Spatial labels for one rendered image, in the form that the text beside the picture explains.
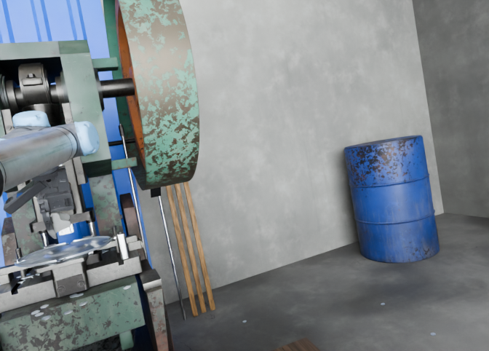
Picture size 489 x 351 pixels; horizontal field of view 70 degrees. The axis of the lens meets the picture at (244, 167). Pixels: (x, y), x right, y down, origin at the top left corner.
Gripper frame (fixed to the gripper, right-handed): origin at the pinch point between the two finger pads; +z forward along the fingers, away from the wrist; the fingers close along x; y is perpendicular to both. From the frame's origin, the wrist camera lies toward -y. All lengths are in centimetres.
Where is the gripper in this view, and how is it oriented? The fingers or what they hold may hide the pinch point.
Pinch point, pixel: (52, 234)
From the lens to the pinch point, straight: 115.2
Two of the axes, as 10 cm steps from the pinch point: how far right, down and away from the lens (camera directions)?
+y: 8.9, -1.9, 4.3
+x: -4.6, -3.9, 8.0
